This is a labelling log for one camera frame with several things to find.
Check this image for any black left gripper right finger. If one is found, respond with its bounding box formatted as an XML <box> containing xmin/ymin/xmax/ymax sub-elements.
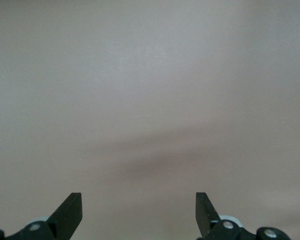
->
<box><xmin>195</xmin><ymin>191</ymin><xmax>290</xmax><ymax>240</ymax></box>

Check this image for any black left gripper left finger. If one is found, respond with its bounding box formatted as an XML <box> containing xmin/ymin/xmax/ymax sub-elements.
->
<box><xmin>0</xmin><ymin>191</ymin><xmax>84</xmax><ymax>240</ymax></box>

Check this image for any brown table cover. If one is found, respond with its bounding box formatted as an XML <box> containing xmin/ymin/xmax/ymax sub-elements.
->
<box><xmin>0</xmin><ymin>0</ymin><xmax>300</xmax><ymax>240</ymax></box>

